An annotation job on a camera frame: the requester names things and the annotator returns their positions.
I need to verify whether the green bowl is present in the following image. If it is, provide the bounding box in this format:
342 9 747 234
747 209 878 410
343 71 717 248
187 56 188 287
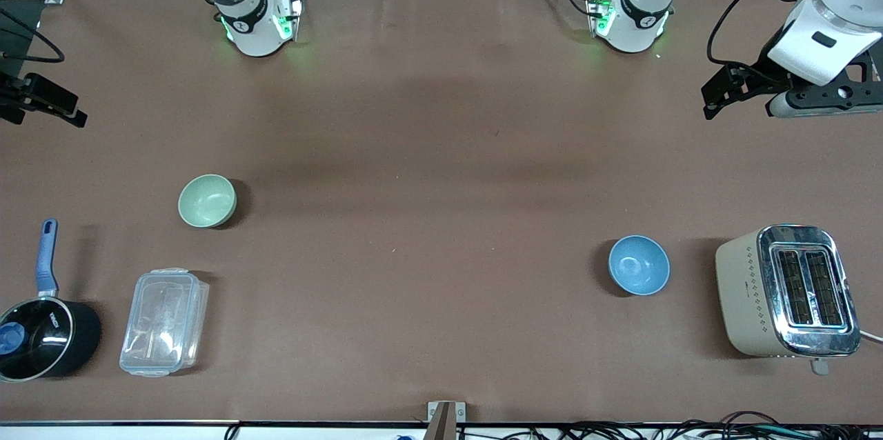
178 174 237 228

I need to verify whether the blue bowl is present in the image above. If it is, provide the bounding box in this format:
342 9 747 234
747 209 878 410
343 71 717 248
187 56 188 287
608 235 671 296

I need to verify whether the beige chrome toaster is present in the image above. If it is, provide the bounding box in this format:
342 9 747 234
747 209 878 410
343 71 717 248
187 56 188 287
715 224 862 376

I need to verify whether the clear plastic food container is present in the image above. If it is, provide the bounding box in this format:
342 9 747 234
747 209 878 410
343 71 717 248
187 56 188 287
119 268 210 377

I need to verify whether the glass pot lid blue knob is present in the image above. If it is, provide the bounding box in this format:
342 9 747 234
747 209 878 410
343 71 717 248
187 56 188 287
0 297 74 380

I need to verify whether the black saucepan blue handle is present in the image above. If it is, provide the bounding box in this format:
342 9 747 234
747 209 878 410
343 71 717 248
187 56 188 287
0 219 103 383

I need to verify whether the black floor cable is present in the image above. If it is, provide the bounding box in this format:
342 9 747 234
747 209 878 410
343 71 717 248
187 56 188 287
679 410 784 440

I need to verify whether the metal clamp bracket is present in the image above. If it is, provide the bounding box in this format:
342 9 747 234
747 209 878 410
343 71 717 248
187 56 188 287
427 401 467 440

